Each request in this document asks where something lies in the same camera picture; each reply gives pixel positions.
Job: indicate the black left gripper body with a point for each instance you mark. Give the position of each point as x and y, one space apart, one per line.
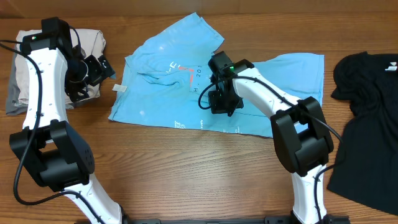
96 73

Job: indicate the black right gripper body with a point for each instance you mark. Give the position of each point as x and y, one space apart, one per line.
224 101

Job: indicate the light blue printed t-shirt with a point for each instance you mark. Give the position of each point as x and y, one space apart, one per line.
167 80

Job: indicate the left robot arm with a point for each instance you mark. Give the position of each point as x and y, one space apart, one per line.
48 148

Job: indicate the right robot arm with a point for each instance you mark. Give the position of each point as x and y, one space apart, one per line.
302 139

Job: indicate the folded beige trousers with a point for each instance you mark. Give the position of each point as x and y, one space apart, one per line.
92 43

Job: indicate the folded grey garment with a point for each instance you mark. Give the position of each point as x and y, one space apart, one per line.
15 107

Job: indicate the black t-shirt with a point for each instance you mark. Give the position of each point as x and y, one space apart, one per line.
368 174

